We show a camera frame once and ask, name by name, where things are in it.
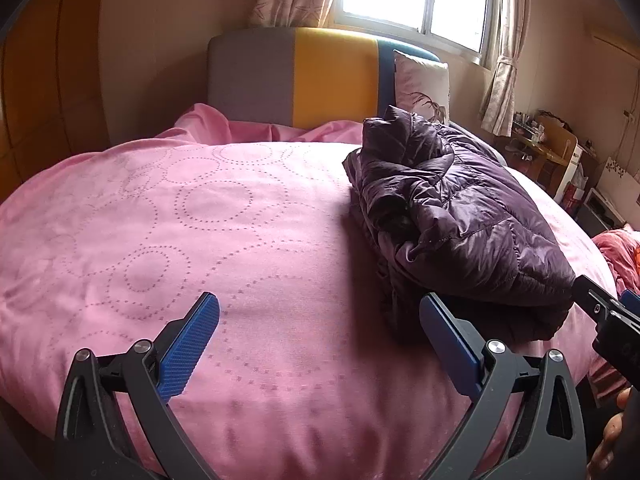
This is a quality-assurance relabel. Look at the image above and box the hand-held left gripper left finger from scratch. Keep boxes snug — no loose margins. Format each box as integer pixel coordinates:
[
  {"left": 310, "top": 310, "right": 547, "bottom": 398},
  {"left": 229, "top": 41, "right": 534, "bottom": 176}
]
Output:
[{"left": 54, "top": 291, "right": 222, "bottom": 480}]

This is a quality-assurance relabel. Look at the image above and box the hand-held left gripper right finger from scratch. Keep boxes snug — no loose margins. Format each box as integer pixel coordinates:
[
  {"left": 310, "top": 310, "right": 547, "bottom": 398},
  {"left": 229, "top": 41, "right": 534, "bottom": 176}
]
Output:
[{"left": 419, "top": 293, "right": 587, "bottom": 480}]

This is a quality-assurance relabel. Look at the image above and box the purple puffer jacket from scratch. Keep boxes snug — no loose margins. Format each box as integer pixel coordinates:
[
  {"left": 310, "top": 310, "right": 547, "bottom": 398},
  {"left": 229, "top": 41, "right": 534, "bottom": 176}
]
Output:
[{"left": 342, "top": 105, "right": 577, "bottom": 346}]

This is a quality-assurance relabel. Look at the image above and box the person's right hand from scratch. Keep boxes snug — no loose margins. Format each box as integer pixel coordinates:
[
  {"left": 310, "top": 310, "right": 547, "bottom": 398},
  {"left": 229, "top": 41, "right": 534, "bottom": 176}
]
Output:
[{"left": 586, "top": 389, "right": 632, "bottom": 467}]

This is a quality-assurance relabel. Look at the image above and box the red orange cloth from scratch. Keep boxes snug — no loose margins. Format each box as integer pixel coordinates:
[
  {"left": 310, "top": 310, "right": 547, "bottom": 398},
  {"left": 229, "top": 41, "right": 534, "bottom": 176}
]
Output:
[{"left": 594, "top": 229, "right": 640, "bottom": 295}]

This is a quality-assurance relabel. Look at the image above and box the pink dotted blanket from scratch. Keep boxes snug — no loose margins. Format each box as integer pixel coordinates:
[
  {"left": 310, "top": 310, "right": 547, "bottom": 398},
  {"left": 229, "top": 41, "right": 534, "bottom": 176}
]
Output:
[{"left": 0, "top": 102, "right": 618, "bottom": 480}]

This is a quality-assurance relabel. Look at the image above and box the cluttered wooden desk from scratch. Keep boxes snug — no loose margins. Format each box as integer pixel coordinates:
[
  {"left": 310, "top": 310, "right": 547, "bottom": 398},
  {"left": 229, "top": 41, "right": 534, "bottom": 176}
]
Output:
[{"left": 507, "top": 110, "right": 578, "bottom": 183}]

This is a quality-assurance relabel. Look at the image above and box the pink deer print pillow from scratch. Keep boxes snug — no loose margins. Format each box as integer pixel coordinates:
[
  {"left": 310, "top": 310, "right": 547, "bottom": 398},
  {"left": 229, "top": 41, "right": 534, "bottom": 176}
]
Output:
[{"left": 393, "top": 50, "right": 451, "bottom": 126}]

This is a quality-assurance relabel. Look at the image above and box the wooden wardrobe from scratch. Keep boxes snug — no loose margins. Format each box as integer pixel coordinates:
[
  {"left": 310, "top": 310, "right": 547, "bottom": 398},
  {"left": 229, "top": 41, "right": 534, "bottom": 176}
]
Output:
[{"left": 0, "top": 0, "right": 111, "bottom": 201}]

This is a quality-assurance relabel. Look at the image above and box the grey yellow blue headboard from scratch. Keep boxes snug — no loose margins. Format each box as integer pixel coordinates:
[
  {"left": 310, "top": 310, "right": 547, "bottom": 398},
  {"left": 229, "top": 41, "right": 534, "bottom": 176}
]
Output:
[{"left": 207, "top": 27, "right": 450, "bottom": 131}]

